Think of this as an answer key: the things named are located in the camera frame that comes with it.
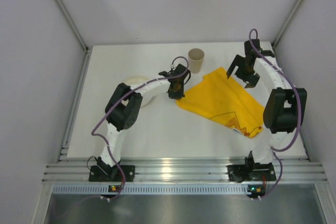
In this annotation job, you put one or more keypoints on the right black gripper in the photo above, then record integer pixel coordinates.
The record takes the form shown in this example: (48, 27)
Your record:
(247, 69)

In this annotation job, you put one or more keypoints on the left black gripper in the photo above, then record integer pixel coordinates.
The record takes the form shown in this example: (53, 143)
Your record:
(176, 91)

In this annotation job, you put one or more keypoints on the yellow cartoon cloth placemat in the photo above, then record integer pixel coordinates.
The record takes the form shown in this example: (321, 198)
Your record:
(224, 101)

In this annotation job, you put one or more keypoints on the beige paper cup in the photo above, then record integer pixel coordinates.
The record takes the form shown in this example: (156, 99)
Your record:
(195, 59)

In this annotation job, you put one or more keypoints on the cream round plate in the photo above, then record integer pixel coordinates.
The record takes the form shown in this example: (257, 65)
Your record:
(136, 81)

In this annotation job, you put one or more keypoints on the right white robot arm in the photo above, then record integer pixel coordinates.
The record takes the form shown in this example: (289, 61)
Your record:
(284, 110)

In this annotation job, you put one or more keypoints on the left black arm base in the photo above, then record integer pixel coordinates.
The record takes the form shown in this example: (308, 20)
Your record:
(101, 172)

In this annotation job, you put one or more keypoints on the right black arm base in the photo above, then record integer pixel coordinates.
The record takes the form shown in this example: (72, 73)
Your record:
(251, 171)

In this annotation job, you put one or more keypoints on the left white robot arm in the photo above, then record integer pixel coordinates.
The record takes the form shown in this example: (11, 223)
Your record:
(124, 106)

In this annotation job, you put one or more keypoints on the aluminium rail frame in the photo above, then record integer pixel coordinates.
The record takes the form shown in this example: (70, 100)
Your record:
(173, 170)

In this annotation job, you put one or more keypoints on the perforated cable duct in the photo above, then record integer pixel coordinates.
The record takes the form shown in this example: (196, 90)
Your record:
(160, 189)

